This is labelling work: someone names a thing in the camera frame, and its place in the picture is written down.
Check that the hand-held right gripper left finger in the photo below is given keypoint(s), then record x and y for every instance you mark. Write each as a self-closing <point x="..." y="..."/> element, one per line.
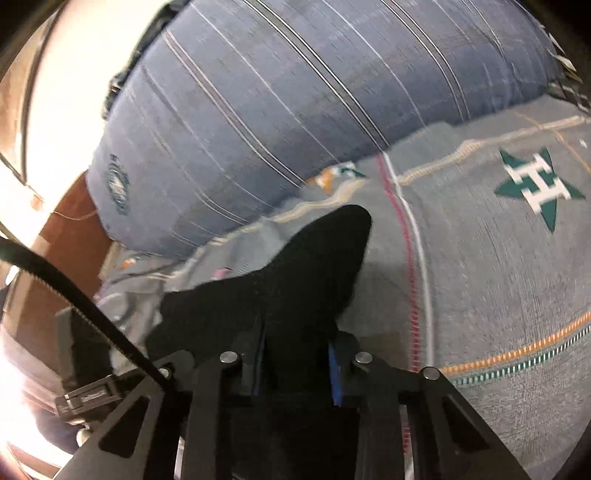
<point x="256" y="374"/>

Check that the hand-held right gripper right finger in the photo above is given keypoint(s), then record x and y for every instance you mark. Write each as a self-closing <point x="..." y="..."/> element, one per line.
<point x="334" y="369"/>

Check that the black pants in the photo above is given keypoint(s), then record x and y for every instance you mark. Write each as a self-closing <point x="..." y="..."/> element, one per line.
<point x="300" y="277"/>

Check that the brown headboard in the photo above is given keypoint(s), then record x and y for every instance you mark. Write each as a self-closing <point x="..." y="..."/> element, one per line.
<point x="69" y="240"/>

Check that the grey patterned bed sheet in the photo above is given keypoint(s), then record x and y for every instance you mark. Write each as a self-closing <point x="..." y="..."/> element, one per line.
<point x="485" y="277"/>

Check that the dark denim clothes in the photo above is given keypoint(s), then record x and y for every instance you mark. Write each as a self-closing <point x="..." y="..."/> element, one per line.
<point x="121" y="85"/>

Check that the blue plaid quilt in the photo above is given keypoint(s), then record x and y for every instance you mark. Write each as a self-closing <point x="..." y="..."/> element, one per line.
<point x="277" y="92"/>

